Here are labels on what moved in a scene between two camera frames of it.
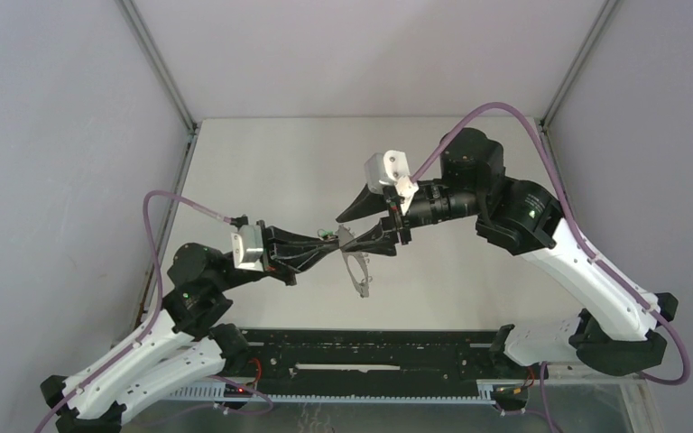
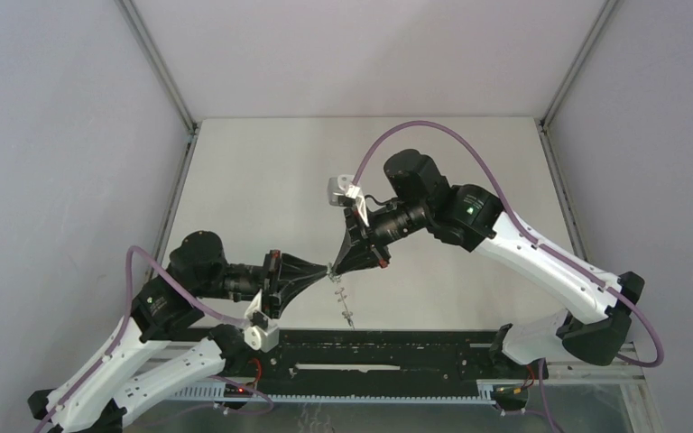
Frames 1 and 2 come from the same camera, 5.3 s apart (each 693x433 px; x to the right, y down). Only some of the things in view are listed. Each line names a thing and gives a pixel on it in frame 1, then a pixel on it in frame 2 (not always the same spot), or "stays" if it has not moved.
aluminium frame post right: x=577 y=62 stays
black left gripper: x=280 y=239 → x=297 y=275
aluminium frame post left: x=160 y=63 stays
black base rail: x=367 y=354 stays
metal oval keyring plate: x=345 y=235 → x=336 y=280
